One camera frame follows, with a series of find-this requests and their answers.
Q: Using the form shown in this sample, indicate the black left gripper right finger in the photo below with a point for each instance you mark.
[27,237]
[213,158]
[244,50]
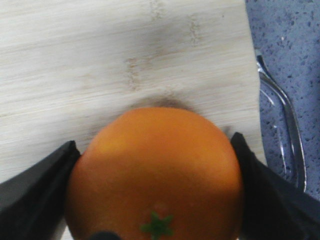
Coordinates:
[273,208]

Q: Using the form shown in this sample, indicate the wooden cutting board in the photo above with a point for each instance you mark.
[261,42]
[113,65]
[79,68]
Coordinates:
[70,67]

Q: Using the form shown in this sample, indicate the orange fruit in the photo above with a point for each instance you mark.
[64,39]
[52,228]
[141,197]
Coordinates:
[157,174]

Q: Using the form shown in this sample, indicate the metal cutting board handle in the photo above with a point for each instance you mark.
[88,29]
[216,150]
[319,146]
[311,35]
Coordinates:
[291,122]

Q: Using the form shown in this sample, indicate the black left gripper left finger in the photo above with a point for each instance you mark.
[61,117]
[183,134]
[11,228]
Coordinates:
[32,202]

